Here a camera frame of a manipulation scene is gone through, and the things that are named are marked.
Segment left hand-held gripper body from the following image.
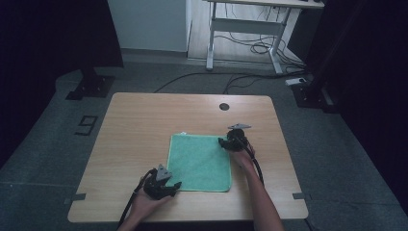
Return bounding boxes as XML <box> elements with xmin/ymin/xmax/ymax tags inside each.
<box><xmin>142</xmin><ymin>164</ymin><xmax>177</xmax><ymax>201</ymax></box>

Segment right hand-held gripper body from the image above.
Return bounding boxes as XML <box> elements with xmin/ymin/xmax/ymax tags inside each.
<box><xmin>224</xmin><ymin>123</ymin><xmax>253</xmax><ymax>153</ymax></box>

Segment green cloth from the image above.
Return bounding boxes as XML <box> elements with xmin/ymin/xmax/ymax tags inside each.
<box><xmin>166</xmin><ymin>131</ymin><xmax>233</xmax><ymax>193</ymax></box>

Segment person's right hand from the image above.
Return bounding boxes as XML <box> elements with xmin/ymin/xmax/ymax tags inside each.
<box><xmin>229</xmin><ymin>143</ymin><xmax>258</xmax><ymax>177</ymax></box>

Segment person's left hand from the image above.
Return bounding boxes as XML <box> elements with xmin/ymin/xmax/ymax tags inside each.
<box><xmin>129</xmin><ymin>189</ymin><xmax>174</xmax><ymax>223</ymax></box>

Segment white power strip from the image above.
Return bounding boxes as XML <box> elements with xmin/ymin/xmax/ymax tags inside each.
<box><xmin>285</xmin><ymin>77</ymin><xmax>307</xmax><ymax>87</ymax></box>

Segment black stand base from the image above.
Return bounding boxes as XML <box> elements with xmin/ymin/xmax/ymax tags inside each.
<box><xmin>64</xmin><ymin>66</ymin><xmax>116</xmax><ymax>101</ymax></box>
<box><xmin>291</xmin><ymin>75</ymin><xmax>339</xmax><ymax>114</ymax></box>

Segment white cabinet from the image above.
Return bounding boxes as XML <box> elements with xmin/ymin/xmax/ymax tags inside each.
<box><xmin>106</xmin><ymin>0</ymin><xmax>192</xmax><ymax>53</ymax></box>

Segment dark curtain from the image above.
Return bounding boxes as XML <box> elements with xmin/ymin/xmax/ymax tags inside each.
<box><xmin>0</xmin><ymin>0</ymin><xmax>124</xmax><ymax>168</ymax></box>
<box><xmin>304</xmin><ymin>0</ymin><xmax>408</xmax><ymax>217</ymax></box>

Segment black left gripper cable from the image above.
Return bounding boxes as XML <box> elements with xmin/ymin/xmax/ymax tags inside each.
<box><xmin>117</xmin><ymin>168</ymin><xmax>157</xmax><ymax>227</ymax></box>

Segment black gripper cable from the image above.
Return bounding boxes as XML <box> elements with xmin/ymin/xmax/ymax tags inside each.
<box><xmin>235</xmin><ymin>133</ymin><xmax>266</xmax><ymax>188</ymax></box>
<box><xmin>117</xmin><ymin>168</ymin><xmax>157</xmax><ymax>227</ymax></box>

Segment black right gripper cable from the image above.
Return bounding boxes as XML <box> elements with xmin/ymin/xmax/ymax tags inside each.
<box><xmin>235</xmin><ymin>133</ymin><xmax>266</xmax><ymax>188</ymax></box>

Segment long black floor cable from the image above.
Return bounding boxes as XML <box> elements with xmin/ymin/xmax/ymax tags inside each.
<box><xmin>153</xmin><ymin>71</ymin><xmax>311</xmax><ymax>95</ymax></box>

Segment tangle of black cables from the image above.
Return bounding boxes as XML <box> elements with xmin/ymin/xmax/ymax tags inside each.
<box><xmin>214</xmin><ymin>3</ymin><xmax>306</xmax><ymax>71</ymax></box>

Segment white frame desk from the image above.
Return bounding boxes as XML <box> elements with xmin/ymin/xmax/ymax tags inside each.
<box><xmin>202</xmin><ymin>0</ymin><xmax>325</xmax><ymax>75</ymax></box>

